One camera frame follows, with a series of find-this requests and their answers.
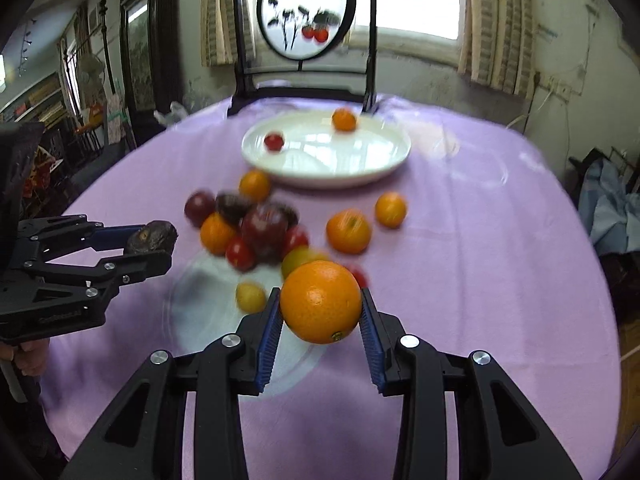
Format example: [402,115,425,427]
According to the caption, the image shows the small red tomato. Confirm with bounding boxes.
[264,131,284,153]

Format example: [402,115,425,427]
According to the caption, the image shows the left striped curtain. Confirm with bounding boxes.
[201,0,236,67]

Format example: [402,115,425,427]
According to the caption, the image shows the white oval plate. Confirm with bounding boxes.
[241,110,412,190]

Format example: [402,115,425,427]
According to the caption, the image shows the purple tablecloth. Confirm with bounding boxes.
[41,98,620,479]

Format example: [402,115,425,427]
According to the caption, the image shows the small orange right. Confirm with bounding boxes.
[374,192,408,229]

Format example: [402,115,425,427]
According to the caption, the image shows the yellow orange fruit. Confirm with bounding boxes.
[281,246,331,280]

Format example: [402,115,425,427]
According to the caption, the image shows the large orange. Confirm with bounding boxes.
[280,260,362,344]

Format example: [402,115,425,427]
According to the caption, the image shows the dark red plum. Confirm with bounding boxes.
[183,190,217,229]

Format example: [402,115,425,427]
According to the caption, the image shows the round painted screen stand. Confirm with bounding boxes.
[227,0,378,116]

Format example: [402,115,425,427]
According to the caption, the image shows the blue clothes pile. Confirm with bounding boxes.
[578,158,640,256]

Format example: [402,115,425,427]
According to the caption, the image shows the person's left hand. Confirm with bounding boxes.
[0,338,50,377]

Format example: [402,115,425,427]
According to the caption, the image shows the striped curtain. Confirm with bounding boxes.
[458,0,535,99]
[201,0,236,67]

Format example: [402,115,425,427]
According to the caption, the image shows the dark wooden cabinet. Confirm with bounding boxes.
[118,0,186,114]

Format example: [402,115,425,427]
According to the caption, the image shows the small yellow fruit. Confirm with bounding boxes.
[235,282,267,314]

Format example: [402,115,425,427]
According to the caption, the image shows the right striped curtain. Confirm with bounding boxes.
[458,0,535,99]

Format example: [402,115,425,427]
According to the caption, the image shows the large dark red apple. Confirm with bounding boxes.
[240,202,299,261]

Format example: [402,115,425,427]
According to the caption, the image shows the mandarin orange with stem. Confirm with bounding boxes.
[326,208,372,255]

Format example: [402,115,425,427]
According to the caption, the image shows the small orange on plate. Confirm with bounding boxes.
[331,108,358,132]

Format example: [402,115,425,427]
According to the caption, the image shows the small orange behind pile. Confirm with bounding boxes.
[239,169,271,203]

